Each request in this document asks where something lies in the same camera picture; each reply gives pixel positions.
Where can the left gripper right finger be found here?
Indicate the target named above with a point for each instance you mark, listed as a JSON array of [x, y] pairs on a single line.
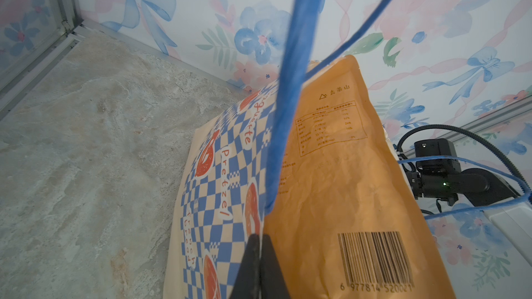
[[272, 283]]

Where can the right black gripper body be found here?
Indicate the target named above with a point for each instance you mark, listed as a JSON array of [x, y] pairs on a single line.
[[431, 179]]

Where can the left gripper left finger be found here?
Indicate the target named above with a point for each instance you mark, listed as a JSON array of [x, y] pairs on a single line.
[[247, 284]]

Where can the tan potato chips pouch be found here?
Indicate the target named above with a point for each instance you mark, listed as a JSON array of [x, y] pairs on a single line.
[[345, 223]]

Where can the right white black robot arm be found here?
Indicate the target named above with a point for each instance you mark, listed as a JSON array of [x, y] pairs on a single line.
[[479, 198]]

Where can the right aluminium corner post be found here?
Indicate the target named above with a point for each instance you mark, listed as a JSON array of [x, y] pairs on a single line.
[[491, 120]]

